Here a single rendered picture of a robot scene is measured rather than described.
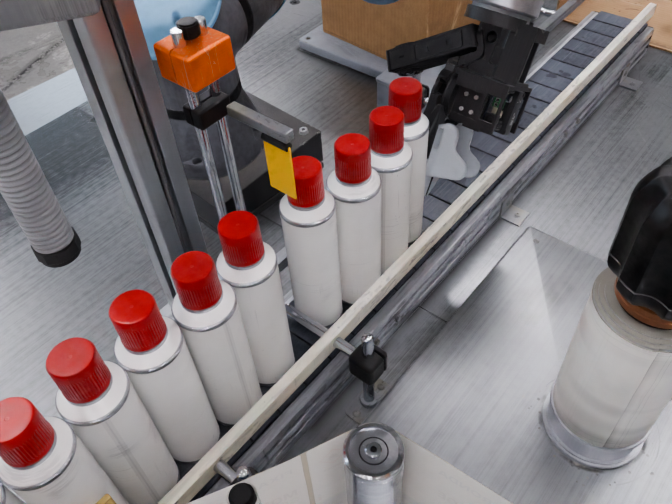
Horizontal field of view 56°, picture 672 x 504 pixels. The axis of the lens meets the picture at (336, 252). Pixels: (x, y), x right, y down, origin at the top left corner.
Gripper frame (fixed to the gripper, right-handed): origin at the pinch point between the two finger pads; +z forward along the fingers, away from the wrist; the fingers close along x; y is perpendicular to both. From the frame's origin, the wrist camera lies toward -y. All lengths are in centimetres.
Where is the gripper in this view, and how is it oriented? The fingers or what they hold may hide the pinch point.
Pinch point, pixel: (421, 182)
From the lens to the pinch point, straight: 75.7
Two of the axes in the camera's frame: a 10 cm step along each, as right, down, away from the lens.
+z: -2.7, 8.8, 3.9
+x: 5.8, -1.8, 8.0
